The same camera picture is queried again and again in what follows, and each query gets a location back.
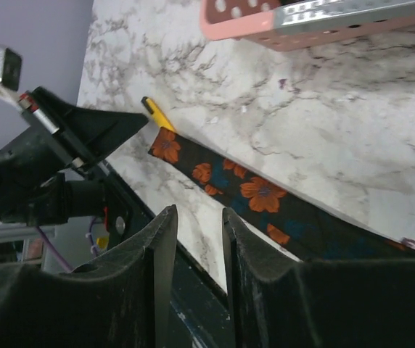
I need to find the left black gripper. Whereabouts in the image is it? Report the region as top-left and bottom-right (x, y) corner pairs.
(0, 87), (149, 227)

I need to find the black orange floral tie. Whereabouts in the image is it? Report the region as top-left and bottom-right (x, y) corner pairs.
(149, 128), (415, 261)

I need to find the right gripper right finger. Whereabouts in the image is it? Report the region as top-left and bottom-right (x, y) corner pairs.
(222, 208), (415, 347)

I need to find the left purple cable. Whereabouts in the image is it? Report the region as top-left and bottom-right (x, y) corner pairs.
(35, 215), (102, 273)

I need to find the pink perforated plastic basket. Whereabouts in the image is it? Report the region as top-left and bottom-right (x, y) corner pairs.
(200, 1), (415, 52)

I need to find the yellow utility knife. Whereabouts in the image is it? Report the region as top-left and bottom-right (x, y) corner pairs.
(141, 96), (176, 133)

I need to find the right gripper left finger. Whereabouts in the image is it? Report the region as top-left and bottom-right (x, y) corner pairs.
(0, 205), (177, 347)

